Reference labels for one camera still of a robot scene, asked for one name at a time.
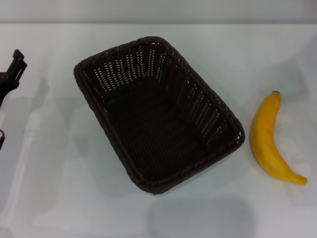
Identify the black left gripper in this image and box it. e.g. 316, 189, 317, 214
0, 49, 28, 109

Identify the dark brown woven basket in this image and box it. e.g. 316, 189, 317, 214
73, 36, 246, 195

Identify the yellow banana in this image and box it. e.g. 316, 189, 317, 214
250, 90, 308, 185

